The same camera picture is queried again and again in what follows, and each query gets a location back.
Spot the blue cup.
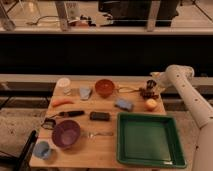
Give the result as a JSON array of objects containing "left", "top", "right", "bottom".
[{"left": 33, "top": 141, "right": 51, "bottom": 160}]

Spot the black bar at left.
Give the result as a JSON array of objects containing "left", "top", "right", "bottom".
[{"left": 13, "top": 130, "right": 36, "bottom": 171}]

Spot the gold wire whisk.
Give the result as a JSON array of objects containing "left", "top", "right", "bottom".
[{"left": 117, "top": 86, "right": 140, "bottom": 93}]

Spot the red bowl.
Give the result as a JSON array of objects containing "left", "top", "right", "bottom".
[{"left": 95, "top": 79, "right": 115, "bottom": 98}]

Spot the purple bowl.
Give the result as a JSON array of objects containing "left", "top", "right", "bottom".
[{"left": 52, "top": 120, "right": 81, "bottom": 149}]

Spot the blue sponge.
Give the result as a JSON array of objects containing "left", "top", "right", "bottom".
[{"left": 115, "top": 98, "right": 133, "bottom": 111}]

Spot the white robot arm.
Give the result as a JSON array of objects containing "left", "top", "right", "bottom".
[{"left": 150, "top": 65, "right": 213, "bottom": 171}]

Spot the wooden board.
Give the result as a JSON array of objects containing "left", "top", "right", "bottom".
[{"left": 30, "top": 81, "right": 166, "bottom": 169}]

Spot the orange carrot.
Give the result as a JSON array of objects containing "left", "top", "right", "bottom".
[{"left": 51, "top": 99, "right": 74, "bottom": 107}]

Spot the light blue cloth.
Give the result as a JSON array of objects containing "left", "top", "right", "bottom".
[{"left": 79, "top": 86, "right": 92, "bottom": 100}]

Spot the black binder clip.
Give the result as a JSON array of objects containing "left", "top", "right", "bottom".
[{"left": 42, "top": 118, "right": 56, "bottom": 130}]

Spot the black rectangular block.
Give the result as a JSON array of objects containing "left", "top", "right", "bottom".
[{"left": 90, "top": 112, "right": 110, "bottom": 121}]

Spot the black handled knife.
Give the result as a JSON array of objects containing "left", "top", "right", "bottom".
[{"left": 49, "top": 110, "right": 85, "bottom": 119}]

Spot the white lidded jar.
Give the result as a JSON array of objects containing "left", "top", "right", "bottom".
[{"left": 56, "top": 78, "right": 71, "bottom": 95}]

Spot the metal fork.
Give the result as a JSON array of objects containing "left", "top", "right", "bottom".
[{"left": 81, "top": 132, "right": 114, "bottom": 138}]

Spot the green plastic tray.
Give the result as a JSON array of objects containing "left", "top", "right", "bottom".
[{"left": 116, "top": 113, "right": 187, "bottom": 169}]

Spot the dark purple grapes bunch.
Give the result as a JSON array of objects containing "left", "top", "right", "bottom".
[{"left": 139, "top": 88, "right": 159, "bottom": 99}]

